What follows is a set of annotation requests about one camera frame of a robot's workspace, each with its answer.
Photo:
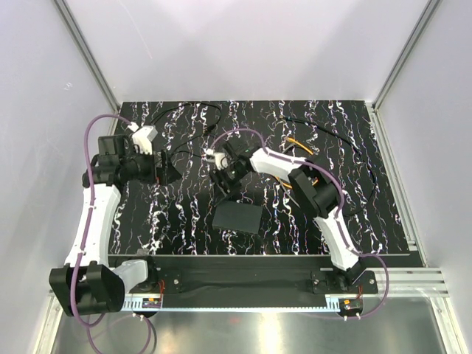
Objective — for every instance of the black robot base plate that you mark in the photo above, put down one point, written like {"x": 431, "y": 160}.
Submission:
{"x": 244, "y": 261}

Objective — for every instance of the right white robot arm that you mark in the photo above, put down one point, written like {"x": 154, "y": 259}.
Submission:
{"x": 317, "y": 193}

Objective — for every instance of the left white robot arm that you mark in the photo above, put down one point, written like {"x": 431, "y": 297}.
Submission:
{"x": 102, "y": 192}

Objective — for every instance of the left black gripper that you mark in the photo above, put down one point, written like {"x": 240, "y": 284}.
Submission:
{"x": 168, "y": 172}

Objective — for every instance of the black marble pattern mat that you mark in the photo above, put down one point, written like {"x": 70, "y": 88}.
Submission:
{"x": 177, "y": 219}

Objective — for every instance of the left aluminium frame post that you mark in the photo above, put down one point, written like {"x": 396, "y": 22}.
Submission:
{"x": 85, "y": 51}

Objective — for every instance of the black cable gold connector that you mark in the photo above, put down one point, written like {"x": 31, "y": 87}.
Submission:
{"x": 344, "y": 146}

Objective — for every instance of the right aluminium frame post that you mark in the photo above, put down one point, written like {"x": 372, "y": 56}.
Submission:
{"x": 415, "y": 35}

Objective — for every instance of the aluminium front rail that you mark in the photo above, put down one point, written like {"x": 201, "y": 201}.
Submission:
{"x": 409, "y": 282}

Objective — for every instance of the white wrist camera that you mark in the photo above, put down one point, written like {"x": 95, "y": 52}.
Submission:
{"x": 142, "y": 138}
{"x": 220, "y": 159}

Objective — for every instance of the white slotted cable duct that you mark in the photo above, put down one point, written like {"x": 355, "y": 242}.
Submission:
{"x": 206, "y": 303}

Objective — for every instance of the aluminium frame post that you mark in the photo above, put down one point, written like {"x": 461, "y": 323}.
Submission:
{"x": 85, "y": 51}
{"x": 415, "y": 35}

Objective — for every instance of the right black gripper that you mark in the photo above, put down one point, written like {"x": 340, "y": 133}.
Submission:
{"x": 219, "y": 177}

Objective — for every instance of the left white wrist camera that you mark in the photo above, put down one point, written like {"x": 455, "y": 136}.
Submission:
{"x": 142, "y": 138}

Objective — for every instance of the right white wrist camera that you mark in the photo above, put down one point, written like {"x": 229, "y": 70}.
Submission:
{"x": 220, "y": 159}

